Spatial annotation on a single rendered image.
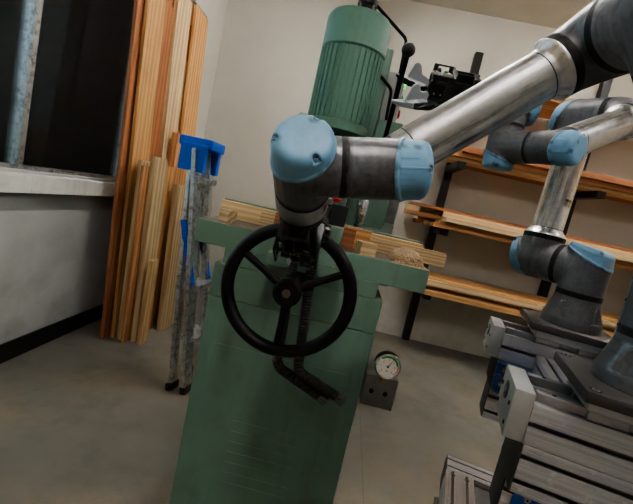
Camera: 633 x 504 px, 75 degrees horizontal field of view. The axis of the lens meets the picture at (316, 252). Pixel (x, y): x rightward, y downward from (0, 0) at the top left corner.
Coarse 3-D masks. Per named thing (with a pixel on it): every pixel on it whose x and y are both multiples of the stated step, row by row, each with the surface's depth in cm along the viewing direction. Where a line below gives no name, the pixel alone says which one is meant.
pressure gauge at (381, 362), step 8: (384, 352) 99; (392, 352) 100; (376, 360) 98; (384, 360) 98; (392, 360) 98; (376, 368) 98; (384, 368) 98; (392, 368) 98; (400, 368) 97; (384, 376) 98; (392, 376) 98
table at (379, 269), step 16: (208, 224) 104; (224, 224) 104; (240, 224) 110; (256, 224) 120; (208, 240) 105; (224, 240) 104; (240, 240) 104; (272, 240) 103; (272, 256) 94; (352, 256) 102; (368, 256) 102; (384, 256) 110; (304, 272) 94; (320, 272) 93; (368, 272) 102; (384, 272) 102; (400, 272) 101; (416, 272) 101; (400, 288) 102; (416, 288) 101
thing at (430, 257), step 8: (264, 216) 118; (272, 216) 118; (264, 224) 119; (376, 240) 116; (384, 240) 116; (384, 248) 116; (392, 248) 116; (416, 248) 116; (424, 256) 116; (432, 256) 116; (440, 256) 115; (432, 264) 116; (440, 264) 116
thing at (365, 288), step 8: (224, 256) 105; (256, 256) 104; (240, 264) 105; (248, 264) 104; (264, 264) 104; (280, 272) 104; (360, 280) 102; (336, 288) 103; (360, 288) 103; (368, 288) 102; (376, 288) 102; (368, 296) 103
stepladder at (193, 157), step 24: (192, 144) 179; (216, 144) 183; (192, 168) 179; (216, 168) 195; (192, 192) 180; (192, 216) 181; (192, 240) 183; (192, 264) 185; (192, 288) 187; (192, 312) 189; (192, 336) 190; (168, 384) 189
